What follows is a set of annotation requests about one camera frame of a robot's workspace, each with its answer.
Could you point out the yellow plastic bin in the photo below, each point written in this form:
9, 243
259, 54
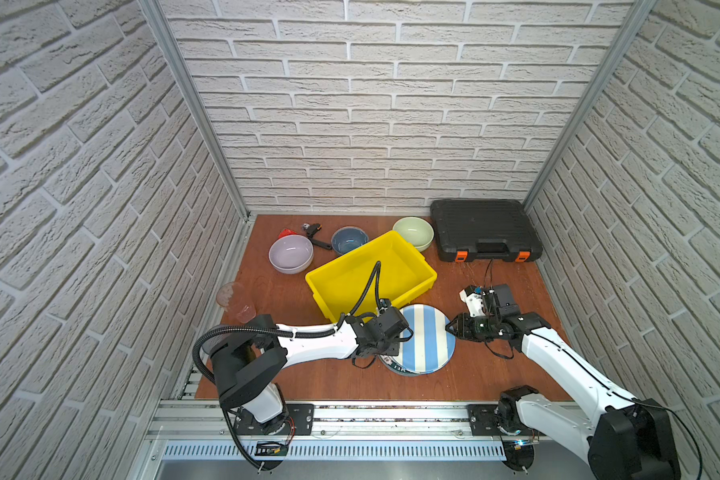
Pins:
388, 267

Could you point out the red small object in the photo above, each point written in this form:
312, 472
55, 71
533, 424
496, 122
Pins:
286, 232

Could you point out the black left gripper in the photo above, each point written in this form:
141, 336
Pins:
396, 348

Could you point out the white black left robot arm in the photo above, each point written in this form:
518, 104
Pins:
242, 362

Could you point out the black handled tool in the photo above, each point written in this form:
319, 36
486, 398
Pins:
311, 230

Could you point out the pale green ceramic bowl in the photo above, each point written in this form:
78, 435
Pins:
415, 230

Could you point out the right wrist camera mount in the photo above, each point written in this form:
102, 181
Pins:
495, 301

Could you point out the lavender ceramic bowl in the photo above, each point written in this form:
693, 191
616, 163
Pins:
291, 254

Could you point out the black plastic tool case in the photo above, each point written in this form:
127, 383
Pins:
473, 229

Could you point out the clear pink plastic cup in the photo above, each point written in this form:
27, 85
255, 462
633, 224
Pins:
235, 300

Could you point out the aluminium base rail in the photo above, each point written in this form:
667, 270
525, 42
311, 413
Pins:
340, 431

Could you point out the blue white striped plate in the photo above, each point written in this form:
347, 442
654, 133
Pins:
431, 347

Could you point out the dark blue glazed bowl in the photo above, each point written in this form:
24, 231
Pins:
348, 238

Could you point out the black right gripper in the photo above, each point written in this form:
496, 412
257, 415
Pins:
460, 328

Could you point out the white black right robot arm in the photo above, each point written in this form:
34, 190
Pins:
617, 435

